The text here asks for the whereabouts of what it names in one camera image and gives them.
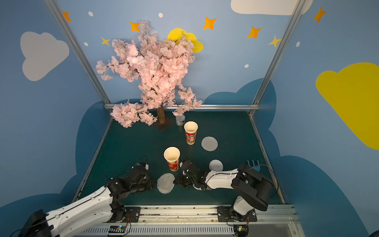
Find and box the small circuit board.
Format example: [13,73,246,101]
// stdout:
[234,225,249,237]
[108,225,126,236]

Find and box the aluminium front rail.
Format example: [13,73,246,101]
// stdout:
[78,204,305,237]

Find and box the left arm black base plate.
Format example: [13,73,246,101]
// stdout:
[108,206,141,223]

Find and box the blue garden fork wooden handle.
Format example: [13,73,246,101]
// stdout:
[247,160,261,172]

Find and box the white cup lid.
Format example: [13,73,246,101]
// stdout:
[209,160,224,171]

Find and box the pink cherry blossom tree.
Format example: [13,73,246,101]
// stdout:
[95,20,202,128]

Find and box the round leak-proof paper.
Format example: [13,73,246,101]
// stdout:
[201,136,218,152]
[157,173,175,194]

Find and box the right aluminium frame post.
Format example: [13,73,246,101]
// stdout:
[252,0,307,109]

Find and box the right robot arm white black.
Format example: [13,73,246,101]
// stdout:
[174,161,275,223]

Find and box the back aluminium frame bar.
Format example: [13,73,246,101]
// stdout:
[104,104,260,111]

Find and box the right small circuit board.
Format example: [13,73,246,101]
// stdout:
[234,225,249,237]

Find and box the brown square tree base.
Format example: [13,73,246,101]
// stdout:
[153,116,175,131]

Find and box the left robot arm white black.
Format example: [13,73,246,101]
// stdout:
[18,163,155,237]

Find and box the aluminium frame post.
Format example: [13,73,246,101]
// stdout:
[44,0,111,104]
[252,0,307,109]

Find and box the left small circuit board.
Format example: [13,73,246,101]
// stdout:
[108,225,126,236]

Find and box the left aluminium frame post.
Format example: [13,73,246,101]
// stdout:
[44,0,111,104]

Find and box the silver tin can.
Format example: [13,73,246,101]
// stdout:
[175,115,186,126]

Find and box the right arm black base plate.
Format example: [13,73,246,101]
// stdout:
[217,206,257,223]

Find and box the red paper cup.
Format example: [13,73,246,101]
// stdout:
[184,121,198,145]
[163,147,181,171]

